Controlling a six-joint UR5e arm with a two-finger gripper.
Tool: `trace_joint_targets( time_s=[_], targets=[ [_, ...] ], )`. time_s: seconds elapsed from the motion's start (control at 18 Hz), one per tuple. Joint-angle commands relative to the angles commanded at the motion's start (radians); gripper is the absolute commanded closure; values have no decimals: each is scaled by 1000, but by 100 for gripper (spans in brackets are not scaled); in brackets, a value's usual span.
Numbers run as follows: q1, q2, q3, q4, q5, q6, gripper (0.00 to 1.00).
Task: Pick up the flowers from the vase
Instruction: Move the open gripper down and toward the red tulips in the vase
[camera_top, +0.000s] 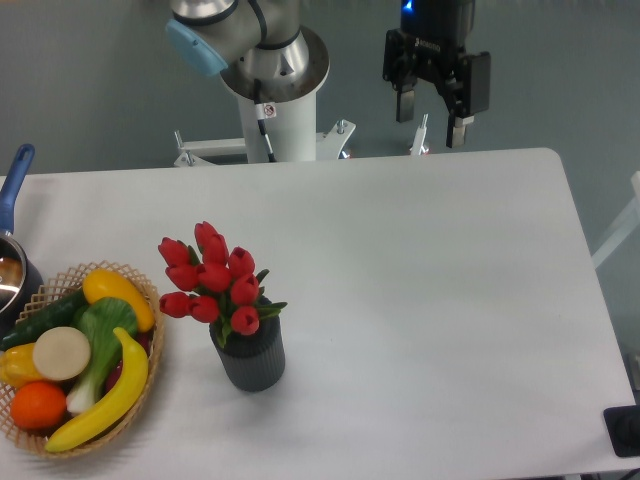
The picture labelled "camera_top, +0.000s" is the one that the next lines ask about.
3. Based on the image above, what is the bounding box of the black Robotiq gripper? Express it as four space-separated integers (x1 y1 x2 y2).
382 0 491 148

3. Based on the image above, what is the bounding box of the red tulip bouquet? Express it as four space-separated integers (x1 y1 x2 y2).
158 221 288 349

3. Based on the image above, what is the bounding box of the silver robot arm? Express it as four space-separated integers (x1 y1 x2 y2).
165 1 491 148

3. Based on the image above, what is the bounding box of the dark grey ribbed vase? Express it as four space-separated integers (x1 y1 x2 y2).
209 316 286 392

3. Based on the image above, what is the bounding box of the black device at table edge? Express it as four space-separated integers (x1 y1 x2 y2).
603 405 640 458

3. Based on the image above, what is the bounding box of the red fruit in basket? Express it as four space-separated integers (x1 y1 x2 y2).
103 332 152 394

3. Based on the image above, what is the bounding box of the yellow squash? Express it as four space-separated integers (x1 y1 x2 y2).
82 268 155 333

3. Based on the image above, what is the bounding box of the yellow banana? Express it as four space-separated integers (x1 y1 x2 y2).
44 327 149 453

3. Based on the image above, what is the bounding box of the green bok choy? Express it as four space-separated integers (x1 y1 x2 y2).
66 297 138 416

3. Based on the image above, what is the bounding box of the green cucumber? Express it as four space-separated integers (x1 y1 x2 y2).
1 290 88 352

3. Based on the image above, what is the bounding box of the woven wicker basket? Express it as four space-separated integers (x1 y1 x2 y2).
1 260 165 459

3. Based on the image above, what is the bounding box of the beige round mushroom slice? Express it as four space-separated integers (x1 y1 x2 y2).
32 327 91 381

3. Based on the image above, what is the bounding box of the yellow bell pepper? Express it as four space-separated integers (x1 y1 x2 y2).
1 343 45 389

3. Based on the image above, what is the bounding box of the orange fruit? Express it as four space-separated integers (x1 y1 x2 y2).
10 381 67 430

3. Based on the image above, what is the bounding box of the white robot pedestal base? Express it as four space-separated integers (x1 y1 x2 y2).
173 93 356 167

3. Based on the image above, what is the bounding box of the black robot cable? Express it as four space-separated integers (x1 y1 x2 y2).
252 78 278 164

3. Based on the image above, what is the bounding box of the white frame at right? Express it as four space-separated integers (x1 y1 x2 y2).
591 171 639 269

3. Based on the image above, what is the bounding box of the blue handled saucepan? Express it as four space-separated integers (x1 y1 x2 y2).
1 143 43 336

